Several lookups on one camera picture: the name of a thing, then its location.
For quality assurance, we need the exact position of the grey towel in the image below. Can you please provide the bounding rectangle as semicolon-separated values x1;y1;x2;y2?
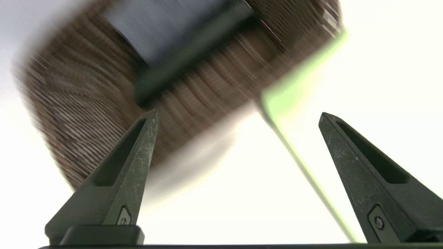
104;0;243;67

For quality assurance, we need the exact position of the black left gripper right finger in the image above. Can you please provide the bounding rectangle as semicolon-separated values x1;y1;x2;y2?
318;112;443;242

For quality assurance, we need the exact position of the black cloth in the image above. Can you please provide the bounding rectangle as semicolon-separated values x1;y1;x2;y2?
133;0;265;105

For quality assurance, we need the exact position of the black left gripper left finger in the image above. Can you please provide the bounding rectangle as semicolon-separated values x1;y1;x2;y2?
45;109;160;244

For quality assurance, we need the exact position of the dark brown wicker basket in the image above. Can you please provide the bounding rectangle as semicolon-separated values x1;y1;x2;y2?
14;0;343;191

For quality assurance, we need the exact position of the light green plastic tray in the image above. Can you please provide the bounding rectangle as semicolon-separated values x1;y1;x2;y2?
259;29;368;243

